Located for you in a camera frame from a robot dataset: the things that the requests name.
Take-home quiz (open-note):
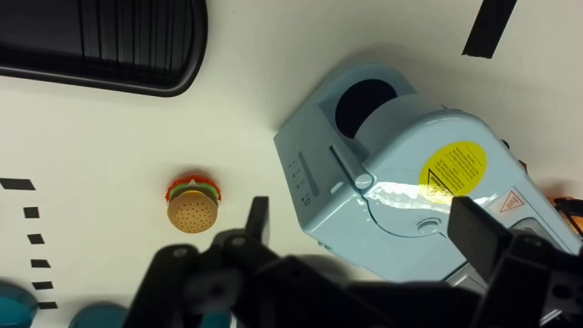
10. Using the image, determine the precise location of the teal kettle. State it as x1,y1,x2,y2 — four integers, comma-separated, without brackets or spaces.
68,300,132,328

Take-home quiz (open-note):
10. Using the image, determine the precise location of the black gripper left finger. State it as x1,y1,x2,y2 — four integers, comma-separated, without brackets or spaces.
124,194,283,328

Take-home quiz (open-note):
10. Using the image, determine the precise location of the light blue breakfast station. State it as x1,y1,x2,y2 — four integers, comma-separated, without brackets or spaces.
272,60,583,287

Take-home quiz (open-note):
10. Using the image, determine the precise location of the toy hamburger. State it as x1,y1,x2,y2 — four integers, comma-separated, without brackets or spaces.
164,171,224,234

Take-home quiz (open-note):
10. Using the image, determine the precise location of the black ridged grill tray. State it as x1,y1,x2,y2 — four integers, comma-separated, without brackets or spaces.
0,0,210,98

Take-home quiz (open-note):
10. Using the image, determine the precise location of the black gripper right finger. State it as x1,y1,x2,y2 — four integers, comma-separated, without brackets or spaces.
447,194,583,328

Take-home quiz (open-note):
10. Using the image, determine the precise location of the teal cooking pot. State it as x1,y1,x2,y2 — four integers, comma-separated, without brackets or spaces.
0,280,40,328

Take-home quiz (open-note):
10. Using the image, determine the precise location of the wide black tape strip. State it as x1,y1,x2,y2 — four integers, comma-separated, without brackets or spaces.
461,0,520,60

